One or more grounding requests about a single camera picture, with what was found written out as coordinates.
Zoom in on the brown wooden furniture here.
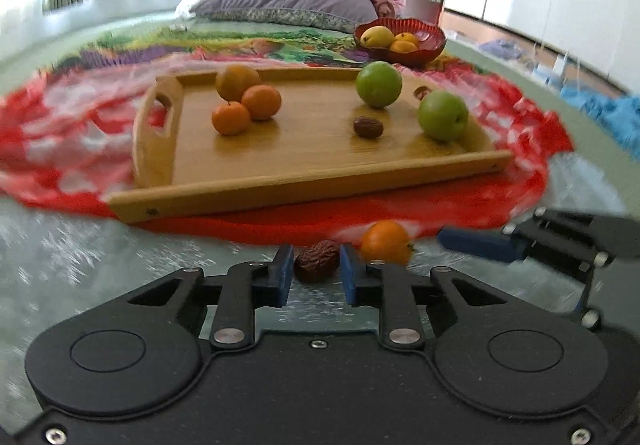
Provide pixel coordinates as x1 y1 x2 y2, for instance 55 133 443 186
400 0 443 26

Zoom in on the red date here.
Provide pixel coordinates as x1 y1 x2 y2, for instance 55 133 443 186
353 116 385 139
293 240 342 283

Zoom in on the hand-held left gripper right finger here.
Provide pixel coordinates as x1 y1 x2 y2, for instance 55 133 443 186
340 244 516 352

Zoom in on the red glass bowl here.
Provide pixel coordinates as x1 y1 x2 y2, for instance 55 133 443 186
353 16 447 67

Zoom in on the small tangerine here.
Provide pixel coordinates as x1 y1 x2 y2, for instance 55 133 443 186
360 220 416 267

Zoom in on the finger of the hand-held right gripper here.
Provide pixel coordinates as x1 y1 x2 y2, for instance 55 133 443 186
437 208 617 276

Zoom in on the yellow mango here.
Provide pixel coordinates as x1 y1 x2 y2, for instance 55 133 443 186
360 26 396 47

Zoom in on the white cloth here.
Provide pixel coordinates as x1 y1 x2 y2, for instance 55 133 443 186
174 0 211 21

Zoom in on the large dull orange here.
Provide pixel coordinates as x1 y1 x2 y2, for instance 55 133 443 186
215 64 262 102

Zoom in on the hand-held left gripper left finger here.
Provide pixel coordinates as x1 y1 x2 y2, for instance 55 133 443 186
120 245 294 352

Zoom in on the snowflake tulle cloth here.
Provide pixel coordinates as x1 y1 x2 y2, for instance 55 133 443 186
0 150 631 376

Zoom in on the lavender blue cloth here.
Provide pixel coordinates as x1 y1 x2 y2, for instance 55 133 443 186
480 39 526 60

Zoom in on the green apple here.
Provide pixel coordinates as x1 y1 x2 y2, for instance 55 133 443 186
418 90 469 142
355 61 403 108

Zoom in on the turquoise cloth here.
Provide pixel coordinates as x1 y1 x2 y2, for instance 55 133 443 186
560 85 640 151

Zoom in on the red and white scarf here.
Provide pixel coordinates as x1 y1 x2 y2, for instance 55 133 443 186
0 52 573 246

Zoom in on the colourful printed cloth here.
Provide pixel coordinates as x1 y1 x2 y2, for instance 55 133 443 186
35 22 451 76

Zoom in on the wooden tray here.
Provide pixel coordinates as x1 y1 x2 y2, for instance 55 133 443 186
107 66 513 225

